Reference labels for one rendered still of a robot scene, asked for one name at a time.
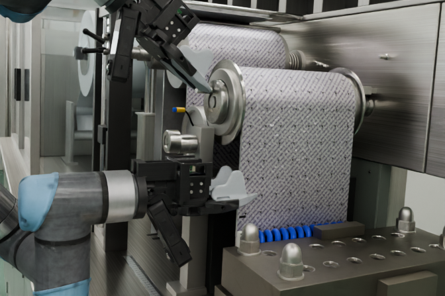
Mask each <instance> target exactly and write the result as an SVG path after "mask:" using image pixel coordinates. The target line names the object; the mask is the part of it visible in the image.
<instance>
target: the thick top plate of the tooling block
mask: <svg viewBox="0 0 445 296"><path fill-rule="evenodd" d="M415 230H416V232H415V233H414V234H405V233H401V232H397V231H396V230H395V226H387V227H381V228H371V229H366V230H365V231H364V234H363V235H358V236H349V237H343V238H334V239H328V240H319V239H318V238H316V237H314V236H310V237H304V238H294V239H289V240H279V241H273V242H263V243H260V250H261V251H262V252H261V254H260V255H259V256H243V255H241V254H239V253H238V252H237V249H238V247H237V246H233V247H227V248H223V254H222V279H221V285H222V286H223V287H224V288H226V289H227V290H228V291H229V292H230V293H231V294H232V295H234V296H376V295H377V281H378V280H379V279H383V278H388V277H394V276H398V275H404V274H408V273H415V272H418V271H424V270H428V271H431V272H432V273H435V274H436V275H438V279H437V286H436V296H445V250H443V249H440V248H439V247H438V244H439V242H440V236H439V235H436V234H433V233H431V232H427V231H425V230H422V229H420V228H417V227H415ZM289 243H295V244H297V245H298V246H299V247H300V249H301V253H302V258H301V259H302V262H303V274H304V278H303V279H302V280H299V281H287V280H284V279H282V278H280V277H278V276H277V271H278V270H279V261H280V258H281V256H282V251H283V248H284V247H285V246H286V245H287V244H289Z"/></svg>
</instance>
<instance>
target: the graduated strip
mask: <svg viewBox="0 0 445 296"><path fill-rule="evenodd" d="M122 257H123V259H124V260H125V262H126V263H127V264H128V265H129V267H130V268H131V270H132V271H133V272H134V274H135V275H136V276H137V278H138V279H139V280H140V282H141V283H142V284H143V286H144V287H145V289H146V290H147V292H149V294H150V295H151V296H164V295H163V294H162V292H161V291H160V290H159V289H158V288H157V286H156V285H155V283H154V282H153V281H152V280H151V279H150V277H149V276H148V275H147V273H146V272H145V271H144V270H143V269H142V267H141V266H140V264H139V263H138V262H137V261H136V260H135V259H134V257H133V256H132V255H131V256H122Z"/></svg>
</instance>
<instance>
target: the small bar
mask: <svg viewBox="0 0 445 296"><path fill-rule="evenodd" d="M364 231H365V225H364V224H362V223H359V222H357V221H352V222H342V223H336V224H324V225H318V226H314V227H313V236H314V237H316V238H318V239H319V240H328V239H334V238H343V237H349V236H358V235H363V234H364Z"/></svg>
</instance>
